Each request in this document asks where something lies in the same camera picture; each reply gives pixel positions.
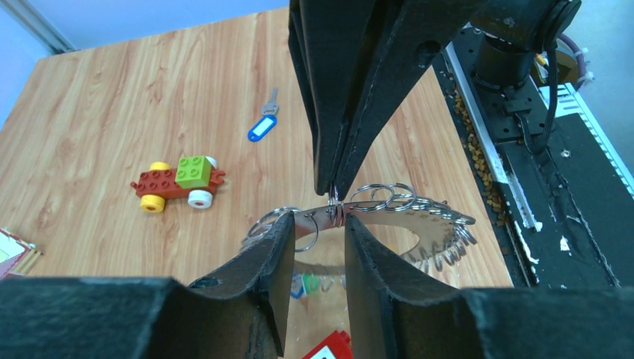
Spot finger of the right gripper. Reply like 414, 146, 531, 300
333, 1, 485, 198
288, 1, 396, 194

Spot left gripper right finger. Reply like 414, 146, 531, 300
345, 215, 633, 358

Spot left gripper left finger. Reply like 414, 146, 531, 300
1, 213, 295, 358

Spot large metal keyring with rings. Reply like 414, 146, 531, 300
241, 183, 477, 273

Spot key with blue tag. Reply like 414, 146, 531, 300
247, 87, 279, 142

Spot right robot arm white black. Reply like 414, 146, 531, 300
288, 1, 580, 199

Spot red window toy brick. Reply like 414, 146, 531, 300
302, 331, 353, 359

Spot toy brick car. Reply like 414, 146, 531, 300
130, 156, 226, 213

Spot playing card box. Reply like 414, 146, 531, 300
1, 228, 43, 280

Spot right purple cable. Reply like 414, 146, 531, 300
557, 31, 593, 85

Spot white slotted cable duct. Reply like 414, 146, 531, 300
541, 84, 633, 207

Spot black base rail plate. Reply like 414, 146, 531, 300
434, 28, 633, 289

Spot left aluminium frame post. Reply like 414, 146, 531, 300
1, 0, 78, 55

